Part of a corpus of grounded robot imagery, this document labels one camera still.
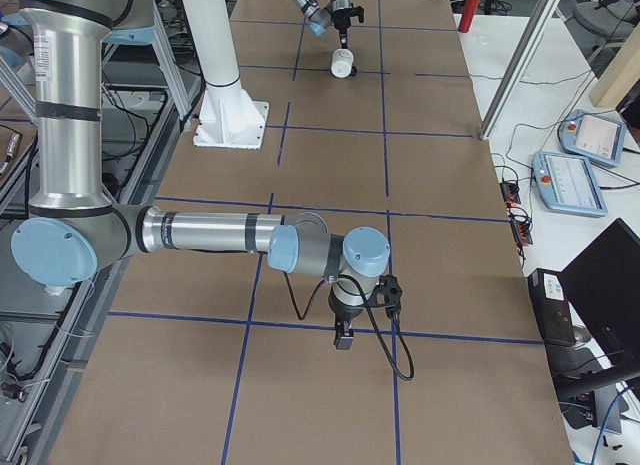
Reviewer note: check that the black orange power strip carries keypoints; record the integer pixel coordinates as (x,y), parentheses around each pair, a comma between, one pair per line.
(520,220)

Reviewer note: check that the blue teach pendant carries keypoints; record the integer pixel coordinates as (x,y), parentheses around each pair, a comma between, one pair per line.
(566,184)
(594,136)

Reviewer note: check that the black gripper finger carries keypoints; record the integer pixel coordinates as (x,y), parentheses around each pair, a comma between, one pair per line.
(343,38)
(344,336)

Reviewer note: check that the grey aluminium profile post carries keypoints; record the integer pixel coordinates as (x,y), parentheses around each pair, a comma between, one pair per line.
(522,56)

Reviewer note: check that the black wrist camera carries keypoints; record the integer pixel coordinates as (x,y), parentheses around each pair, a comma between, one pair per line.
(387,295)

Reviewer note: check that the black computer monitor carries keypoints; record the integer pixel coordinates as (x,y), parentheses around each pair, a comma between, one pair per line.
(602,285)

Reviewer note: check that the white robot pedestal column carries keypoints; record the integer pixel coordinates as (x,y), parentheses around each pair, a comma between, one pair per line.
(211,32)

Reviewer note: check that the near blue teach pendant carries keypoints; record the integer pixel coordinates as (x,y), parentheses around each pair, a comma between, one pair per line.
(566,184)

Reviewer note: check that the black box device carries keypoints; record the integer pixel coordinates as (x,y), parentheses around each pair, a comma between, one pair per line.
(551,308)

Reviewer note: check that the far blue teach pendant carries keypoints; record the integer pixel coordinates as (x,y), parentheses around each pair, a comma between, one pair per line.
(594,136)

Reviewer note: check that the white smiley mug black handle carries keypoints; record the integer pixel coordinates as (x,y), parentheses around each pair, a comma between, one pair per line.
(342,63)

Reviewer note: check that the red cylinder bottle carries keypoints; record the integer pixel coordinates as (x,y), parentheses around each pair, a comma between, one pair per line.
(469,11)

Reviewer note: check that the brown paper table mat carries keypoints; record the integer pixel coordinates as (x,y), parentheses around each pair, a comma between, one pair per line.
(217,359)

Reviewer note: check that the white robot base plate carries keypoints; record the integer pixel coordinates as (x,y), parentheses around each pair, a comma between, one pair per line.
(221,127)

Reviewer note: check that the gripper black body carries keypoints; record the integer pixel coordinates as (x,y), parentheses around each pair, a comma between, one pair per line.
(344,316)
(343,17)

